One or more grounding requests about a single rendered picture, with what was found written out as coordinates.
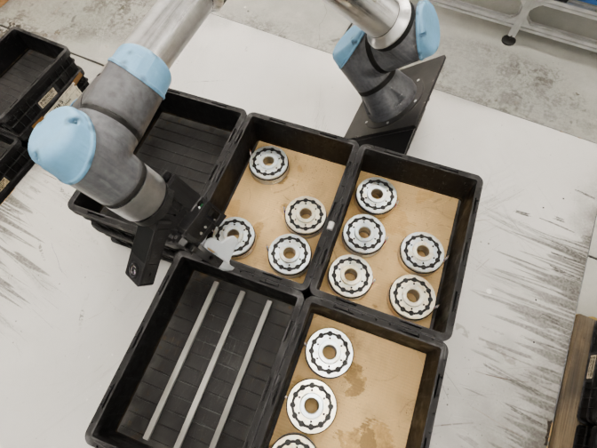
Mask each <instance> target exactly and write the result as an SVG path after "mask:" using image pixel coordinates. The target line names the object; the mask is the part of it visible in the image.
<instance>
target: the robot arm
mask: <svg viewBox="0 0 597 448"><path fill-rule="evenodd" d="M226 1H227V0H157V2H156V3H155V4H154V5H153V7H152V8H151V9H150V10H149V12H148V13H147V14H146V15H145V17H144V18H143V19H142V20H141V22H140V23H139V24H138V26H137V27H136V28H135V29H134V30H133V31H132V32H131V33H130V35H129V36H128V37H127V38H126V39H125V41H124V42H123V43H122V45H120V46H119V47H118V48H117V50H116V51H115V53H114V54H113V56H112V57H109V58H108V62H107V63H106V65H105V66H104V67H103V68H102V70H101V71H100V72H99V73H98V74H97V76H96V77H95V78H94V79H93V80H92V81H91V83H90V84H89V85H88V86H87V87H86V89H85V90H84V91H83V93H82V94H81V95H80V96H79V97H78V99H76V100H74V101H73V102H72V103H71V104H70V106H64V107H59V108H55V109H54V110H53V111H51V112H50V113H48V114H47V115H46V116H45V118H44V120H43V121H41V122H39V123H38V124H37V125H36V127H35V128H34V130H33V131H32V133H31V135H30V137H29V140H28V153H29V155H30V157H31V159H32V160H33V161H34V162H35V163H36V164H38V165H40V166H41V167H42V168H43V169H45V170H46V171H47V172H49V173H50V174H52V175H53V176H55V177H56V178H57V179H58V180H59V181H61V182H62V183H64V184H67V185H70V186H71V187H73V188H75V189H77V190H79V191H80V192H82V193H84V194H85V195H87V196H88V197H90V198H92V199H93V200H95V201H97V202H98V203H100V204H103V205H104V206H106V207H107V208H108V209H109V210H111V211H112V212H115V213H117V214H118V215H120V216H122V217H123V218H125V219H127V220H129V221H133V222H135V223H136V224H138V227H137V231H136V235H135V237H134V241H133V245H132V248H131V254H130V257H129V260H128V264H127V267H126V270H125V274H126V275H127V276H128V277H129V278H130V279H131V280H132V281H133V282H134V283H135V284H136V285H137V286H138V287H139V286H146V285H152V284H154V281H155V276H156V273H157V269H158V267H159V264H160V260H161V258H162V255H163V249H164V246H165V243H166V241H168V242H170V241H172V242H173V243H175V244H176V245H177V246H179V247H180V248H182V249H183V250H185V251H187V252H189V253H190V254H192V255H193V253H195V254H196V255H198V256H199V257H201V258H202V259H204V260H206V261H208V262H209V263H210V264H211V265H213V266H215V267H216V268H219V269H221V270H223V271H229V270H233V269H234V267H233V266H231V265H230V264H229V261H230V259H231V257H232V254H233V252H234V250H235V247H236V245H237V238H236V237H235V236H229V237H227V238H226V239H224V240H222V241H218V240H217V239H215V238H213V237H210V238H208V239H207V240H206V238H207V235H208V234H210V232H212V230H213V229H214V228H215V226H217V227H219V226H220V224H221V223H222V221H223V220H224V219H225V218H226V215H225V214H224V213H223V212H222V211H221V210H219V209H218V208H217V207H216V206H215V205H214V204H212V203H211V202H210V201H209V200H207V199H205V198H203V197H202V196H200V195H199V194H198V193H196V192H195V191H194V190H193V189H192V188H191V187H189V186H188V184H187V183H185V182H184V181H183V180H182V179H180V178H179V177H178V176H177V175H175V174H173V173H170V172H168V171H167V170H165V169H164V168H163V169H162V170H161V171H160V172H159V173H156V172H155V171H154V170H152V169H151V168H150V167H149V166H147V165H146V164H145V163H143V162H142V161H141V160H140V159H139V158H137V157H136V156H135V155H134V154H133V151H134V150H135V148H136V147H137V145H138V144H139V142H140V140H141V138H142V136H143V134H144V133H145V131H146V129H147V127H148V126H149V124H150V122H151V120H152V118H153V116H154V115H155V112H156V111H157V109H158V108H159V106H160V104H161V102H162V100H164V99H165V94H166V92H167V90H168V88H169V86H170V84H171V72H170V67H171V66H172V64H173V63H174V62H175V60H176V59H177V58H178V57H179V55H180V54H181V53H182V51H183V50H184V48H185V47H186V46H187V44H188V43H189V41H190V40H191V38H192V37H193V36H194V34H195V33H196V31H197V30H198V29H199V27H201V25H202V24H203V22H204V21H205V20H206V18H207V17H208V15H209V14H210V13H214V12H218V11H219V10H220V9H221V7H222V6H223V5H224V3H225V2H226ZM321 1H323V2H324V3H326V4H327V5H328V6H329V7H330V8H332V9H333V10H335V11H336V12H338V13H339V14H340V15H342V16H343V17H345V18H346V19H347V20H349V21H350V22H352V23H353V24H354V25H353V26H352V27H351V28H350V29H349V30H348V31H347V32H346V33H345V34H344V35H343V36H342V37H341V38H340V40H339V41H338V43H337V44H336V46H335V48H334V50H333V54H332V57H333V59H334V61H335V62H336V64H337V65H338V69H340V70H341V71H342V72H343V74H344V75H345V76H346V78H347V79H348V81H349V82H350V83H351V85H352V86H353V87H354V88H355V90H356V91H357V92H358V93H359V94H360V96H361V98H362V103H363V106H364V109H365V112H366V115H367V116H368V118H369V119H370V120H371V121H372V122H375V123H380V122H385V121H387V120H389V119H391V118H393V117H395V116H397V115H398V114H400V113H401V112H402V111H403V110H404V109H406V107H408V106H409V104H410V103H411V102H412V101H413V99H414V97H415V95H416V93H417V86H416V85H415V83H414V82H413V80H412V79H411V78H410V77H408V76H406V75H405V74H403V72H401V71H400V70H399V69H398V68H402V67H404V66H407V65H409V64H411V63H414V62H417V61H419V60H424V59H425V58H427V57H430V56H432V55H434V54H435V52H436V51H437V49H438V47H439V43H440V24H439V20H438V16H437V13H436V10H435V9H434V6H433V5H432V4H431V3H430V2H429V1H427V0H423V1H419V2H418V3H417V4H413V3H412V2H411V1H410V0H321ZM167 181H168V182H167ZM166 182H167V183H166ZM212 207H213V208H214V209H215V210H216V211H217V212H219V213H220V215H219V216H218V218H217V219H216V220H215V219H214V218H215V217H216V216H217V213H216V212H214V211H213V210H211V208H212ZM208 248H210V249H212V250H213V251H214V253H213V252H211V251H209V250H208Z"/></svg>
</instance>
